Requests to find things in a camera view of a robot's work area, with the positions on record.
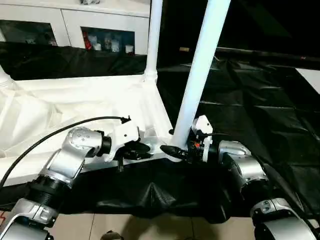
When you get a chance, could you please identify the white plastic table top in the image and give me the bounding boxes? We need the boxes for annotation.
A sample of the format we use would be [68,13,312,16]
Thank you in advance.
[0,67,184,187]

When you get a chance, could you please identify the white plastic table leg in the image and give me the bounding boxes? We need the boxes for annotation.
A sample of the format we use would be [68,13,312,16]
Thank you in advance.
[170,0,232,161]
[0,66,17,91]
[144,0,164,84]

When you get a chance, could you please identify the black plastic mat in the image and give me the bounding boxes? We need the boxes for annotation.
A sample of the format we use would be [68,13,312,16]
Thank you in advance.
[0,41,320,226]

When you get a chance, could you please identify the long black bar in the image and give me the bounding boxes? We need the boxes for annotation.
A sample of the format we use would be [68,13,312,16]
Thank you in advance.
[216,47,320,65]

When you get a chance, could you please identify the white cabinet with glass doors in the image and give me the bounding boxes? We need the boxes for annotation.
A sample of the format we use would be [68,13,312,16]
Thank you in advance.
[0,0,152,55]

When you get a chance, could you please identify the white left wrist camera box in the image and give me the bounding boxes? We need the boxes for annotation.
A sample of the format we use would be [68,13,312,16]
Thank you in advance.
[105,119,141,163]

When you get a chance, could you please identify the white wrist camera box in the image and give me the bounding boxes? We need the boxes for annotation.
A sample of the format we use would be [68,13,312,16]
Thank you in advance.
[105,119,141,163]
[190,115,216,163]

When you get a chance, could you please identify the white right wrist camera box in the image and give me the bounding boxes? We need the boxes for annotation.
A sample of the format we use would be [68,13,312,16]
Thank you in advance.
[190,115,216,163]

